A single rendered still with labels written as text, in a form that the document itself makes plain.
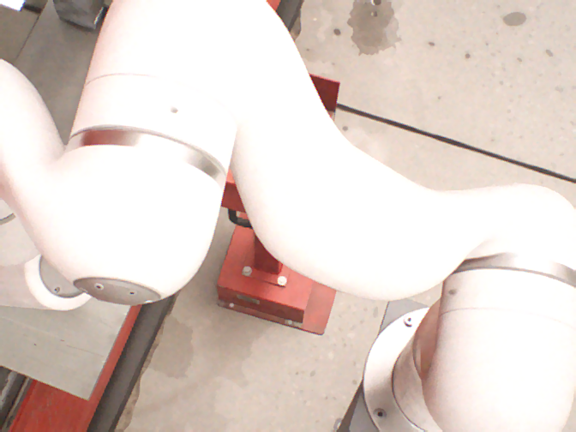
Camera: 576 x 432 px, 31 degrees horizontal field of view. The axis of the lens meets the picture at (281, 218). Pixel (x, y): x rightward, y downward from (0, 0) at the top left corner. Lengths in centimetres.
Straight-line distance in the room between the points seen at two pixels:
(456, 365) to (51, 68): 89
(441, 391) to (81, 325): 55
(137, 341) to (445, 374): 145
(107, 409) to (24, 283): 123
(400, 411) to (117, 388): 109
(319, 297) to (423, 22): 76
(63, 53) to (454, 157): 117
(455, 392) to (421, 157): 163
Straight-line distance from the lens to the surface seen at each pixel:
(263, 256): 210
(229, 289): 219
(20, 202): 62
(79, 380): 126
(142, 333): 225
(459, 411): 85
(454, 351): 85
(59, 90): 154
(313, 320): 228
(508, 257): 86
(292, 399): 225
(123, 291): 60
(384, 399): 124
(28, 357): 128
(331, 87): 161
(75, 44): 157
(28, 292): 101
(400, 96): 250
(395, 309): 127
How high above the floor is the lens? 222
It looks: 70 degrees down
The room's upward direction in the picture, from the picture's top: 3 degrees clockwise
